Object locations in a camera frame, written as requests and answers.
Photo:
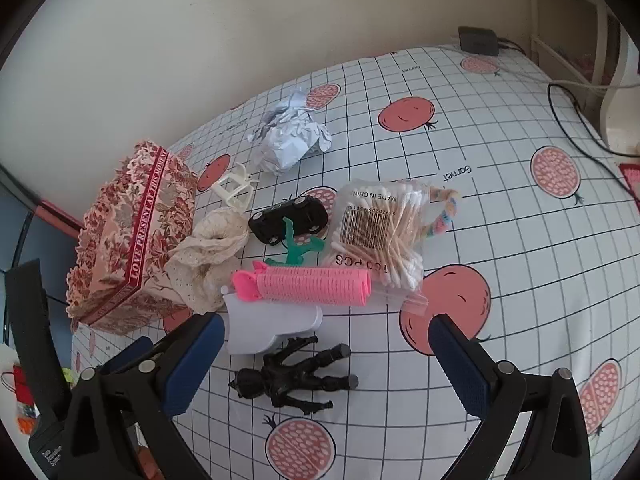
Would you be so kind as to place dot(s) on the cream lace cloth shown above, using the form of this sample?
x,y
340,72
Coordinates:
x,y
215,245

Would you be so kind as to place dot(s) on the pomegranate print desktop cloth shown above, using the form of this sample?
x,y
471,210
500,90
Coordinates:
x,y
500,160

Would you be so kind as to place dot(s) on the green plastic toy figure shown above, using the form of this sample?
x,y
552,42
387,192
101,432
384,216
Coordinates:
x,y
295,252

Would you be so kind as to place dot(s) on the black action figure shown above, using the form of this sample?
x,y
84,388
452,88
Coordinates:
x,y
280,377

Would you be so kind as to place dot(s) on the bag of cotton swabs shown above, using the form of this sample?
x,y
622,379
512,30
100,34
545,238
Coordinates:
x,y
375,230

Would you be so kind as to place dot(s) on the black toy car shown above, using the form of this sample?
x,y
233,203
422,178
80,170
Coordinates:
x,y
280,220

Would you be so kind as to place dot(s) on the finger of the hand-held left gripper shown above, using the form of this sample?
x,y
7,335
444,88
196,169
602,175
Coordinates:
x,y
132,352

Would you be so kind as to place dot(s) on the black power adapter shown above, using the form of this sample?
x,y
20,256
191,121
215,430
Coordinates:
x,y
477,40

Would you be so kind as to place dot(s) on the pink hair roller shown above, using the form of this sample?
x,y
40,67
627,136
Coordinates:
x,y
310,285

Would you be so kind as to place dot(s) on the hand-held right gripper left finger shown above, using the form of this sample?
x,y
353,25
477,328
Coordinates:
x,y
200,355

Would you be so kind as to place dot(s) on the dark blue board red edge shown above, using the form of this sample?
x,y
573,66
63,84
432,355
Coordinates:
x,y
15,225

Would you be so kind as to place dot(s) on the red floral gift box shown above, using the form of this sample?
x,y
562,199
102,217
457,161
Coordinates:
x,y
125,220

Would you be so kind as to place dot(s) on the white paper ball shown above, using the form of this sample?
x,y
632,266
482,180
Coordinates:
x,y
285,145

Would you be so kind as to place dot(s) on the white plastic clip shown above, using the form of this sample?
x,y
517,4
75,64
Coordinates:
x,y
232,195

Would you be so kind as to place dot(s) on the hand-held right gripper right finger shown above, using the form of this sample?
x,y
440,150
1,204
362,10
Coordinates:
x,y
457,360

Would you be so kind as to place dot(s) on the white wooden chair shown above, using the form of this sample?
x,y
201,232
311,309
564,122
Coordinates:
x,y
617,120

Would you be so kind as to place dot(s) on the pink crochet mat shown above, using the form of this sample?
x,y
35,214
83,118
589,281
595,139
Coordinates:
x,y
631,176

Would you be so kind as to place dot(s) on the white plastic piece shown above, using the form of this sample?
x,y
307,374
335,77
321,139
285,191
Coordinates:
x,y
265,325

